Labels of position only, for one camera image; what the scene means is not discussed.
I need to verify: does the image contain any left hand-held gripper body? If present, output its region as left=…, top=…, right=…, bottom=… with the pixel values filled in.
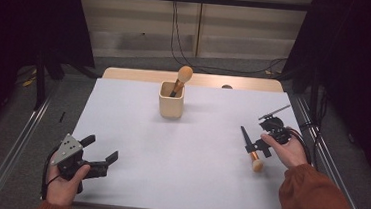
left=47, top=132, right=112, bottom=197

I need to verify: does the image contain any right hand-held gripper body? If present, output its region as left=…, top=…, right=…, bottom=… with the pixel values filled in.
left=256, top=101, right=296, bottom=147

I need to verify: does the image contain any small black makeup brush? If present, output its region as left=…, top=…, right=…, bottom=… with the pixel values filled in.
left=236, top=125, right=268, bottom=174

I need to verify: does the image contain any beige square cup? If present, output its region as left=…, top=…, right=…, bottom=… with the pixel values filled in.
left=156, top=79, right=186, bottom=120

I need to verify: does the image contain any large round makeup brush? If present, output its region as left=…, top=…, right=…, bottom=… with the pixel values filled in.
left=168, top=64, right=194, bottom=100

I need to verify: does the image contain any person's right hand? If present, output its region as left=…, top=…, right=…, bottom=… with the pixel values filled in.
left=258, top=132, right=310, bottom=171

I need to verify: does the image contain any person's left hand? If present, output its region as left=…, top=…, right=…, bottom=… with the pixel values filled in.
left=44, top=163, right=91, bottom=209

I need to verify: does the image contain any white table sheet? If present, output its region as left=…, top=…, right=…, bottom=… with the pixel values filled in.
left=64, top=75, right=313, bottom=209

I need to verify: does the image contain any black curtain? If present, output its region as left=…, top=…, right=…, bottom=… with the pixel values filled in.
left=274, top=0, right=371, bottom=190
left=0, top=0, right=100, bottom=151

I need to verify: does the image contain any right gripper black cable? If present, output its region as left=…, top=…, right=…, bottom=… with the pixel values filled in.
left=283, top=127, right=316, bottom=167

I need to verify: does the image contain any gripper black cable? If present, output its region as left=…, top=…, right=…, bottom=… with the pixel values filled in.
left=40, top=145, right=63, bottom=203
left=283, top=127, right=316, bottom=167

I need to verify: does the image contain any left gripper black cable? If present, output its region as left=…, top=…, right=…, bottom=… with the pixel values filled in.
left=40, top=145, right=63, bottom=203

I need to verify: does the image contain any black floor cable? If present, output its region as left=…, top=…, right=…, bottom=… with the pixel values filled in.
left=297, top=88, right=330, bottom=169

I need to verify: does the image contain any black stand post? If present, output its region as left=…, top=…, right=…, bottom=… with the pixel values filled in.
left=307, top=67, right=322, bottom=123
left=32, top=52, right=50, bottom=111

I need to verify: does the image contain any aluminium floor rail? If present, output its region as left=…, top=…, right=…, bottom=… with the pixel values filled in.
left=0, top=73, right=61, bottom=209
left=285, top=94, right=371, bottom=209

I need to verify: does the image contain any black wall cable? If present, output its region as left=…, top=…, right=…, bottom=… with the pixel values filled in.
left=166, top=0, right=293, bottom=79

